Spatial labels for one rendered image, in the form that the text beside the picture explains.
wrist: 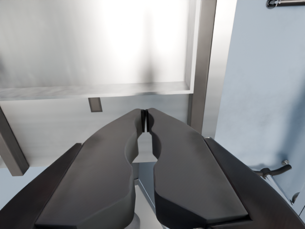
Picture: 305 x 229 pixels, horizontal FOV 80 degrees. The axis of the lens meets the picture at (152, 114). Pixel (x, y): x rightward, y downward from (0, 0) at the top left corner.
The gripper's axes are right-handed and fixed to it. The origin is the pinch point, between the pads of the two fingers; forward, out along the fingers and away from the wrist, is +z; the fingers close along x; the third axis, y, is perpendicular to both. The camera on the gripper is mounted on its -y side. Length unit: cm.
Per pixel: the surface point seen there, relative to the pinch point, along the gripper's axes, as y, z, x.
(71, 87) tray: 2.4, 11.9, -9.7
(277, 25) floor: 3, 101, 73
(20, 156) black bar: 13.6, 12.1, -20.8
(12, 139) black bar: 10.3, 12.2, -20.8
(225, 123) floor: 66, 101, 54
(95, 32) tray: -3.9, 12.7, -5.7
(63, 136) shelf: 10.6, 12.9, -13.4
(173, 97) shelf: 4.9, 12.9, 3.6
